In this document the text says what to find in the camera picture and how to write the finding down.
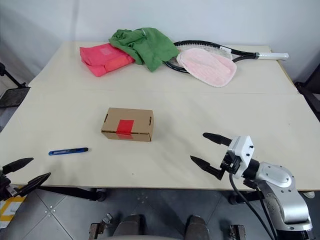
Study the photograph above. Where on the coral pink folded garment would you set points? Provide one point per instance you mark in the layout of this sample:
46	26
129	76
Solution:
100	57

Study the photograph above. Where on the black tennis racket white grip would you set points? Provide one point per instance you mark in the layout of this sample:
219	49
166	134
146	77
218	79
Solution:
272	55

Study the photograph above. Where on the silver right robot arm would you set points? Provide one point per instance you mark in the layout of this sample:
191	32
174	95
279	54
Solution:
277	177

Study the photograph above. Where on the blue utility knife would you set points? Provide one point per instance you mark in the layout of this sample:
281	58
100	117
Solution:
67	151

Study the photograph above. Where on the red tape strip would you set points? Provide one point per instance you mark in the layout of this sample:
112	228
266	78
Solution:
125	126

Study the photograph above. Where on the light pink towel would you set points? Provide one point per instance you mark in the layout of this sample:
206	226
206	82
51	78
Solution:
207	65

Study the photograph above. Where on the white shoe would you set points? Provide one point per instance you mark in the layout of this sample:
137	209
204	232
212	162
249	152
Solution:
309	194

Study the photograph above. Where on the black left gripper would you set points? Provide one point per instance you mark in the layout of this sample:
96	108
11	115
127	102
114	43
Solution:
5	185

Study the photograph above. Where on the green crumpled cloth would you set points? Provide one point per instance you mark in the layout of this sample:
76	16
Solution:
150	47

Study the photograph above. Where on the brown cardboard box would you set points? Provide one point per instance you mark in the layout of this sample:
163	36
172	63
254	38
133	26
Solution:
130	115

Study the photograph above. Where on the dark rounded shape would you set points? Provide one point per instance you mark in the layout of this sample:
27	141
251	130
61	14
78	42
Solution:
133	226
197	227

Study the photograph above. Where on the black stand with foot plate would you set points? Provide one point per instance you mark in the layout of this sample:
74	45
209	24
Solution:
13	96

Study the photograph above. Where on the metal bracket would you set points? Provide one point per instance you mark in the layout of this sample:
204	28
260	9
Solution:
98	227
237	232

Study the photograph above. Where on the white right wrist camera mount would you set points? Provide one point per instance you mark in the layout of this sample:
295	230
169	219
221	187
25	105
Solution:
241	147

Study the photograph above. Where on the black frame furniture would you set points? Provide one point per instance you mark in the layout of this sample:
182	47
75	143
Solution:
310	87

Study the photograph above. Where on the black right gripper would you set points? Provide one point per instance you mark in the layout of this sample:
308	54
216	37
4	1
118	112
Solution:
228	165

